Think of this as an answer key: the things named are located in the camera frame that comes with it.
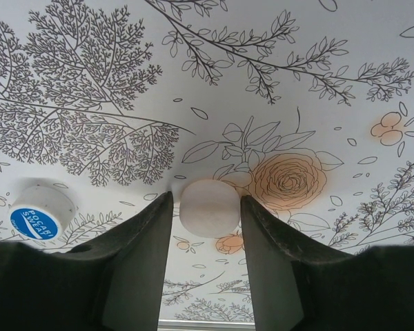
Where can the floral patterned table cover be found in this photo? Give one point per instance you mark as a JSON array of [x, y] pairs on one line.
[[89, 86]]

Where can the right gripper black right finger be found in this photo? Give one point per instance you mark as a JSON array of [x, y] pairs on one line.
[[272, 276]]

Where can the white blue-print Pocari Sweat cap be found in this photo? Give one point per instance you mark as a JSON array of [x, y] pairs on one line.
[[34, 220]]

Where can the plain white bottle cap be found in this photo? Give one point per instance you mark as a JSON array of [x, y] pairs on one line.
[[208, 207]]

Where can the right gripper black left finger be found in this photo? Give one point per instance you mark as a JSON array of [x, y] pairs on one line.
[[138, 276]]

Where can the long aluminium frame rail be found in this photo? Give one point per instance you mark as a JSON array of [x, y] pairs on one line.
[[207, 325]]

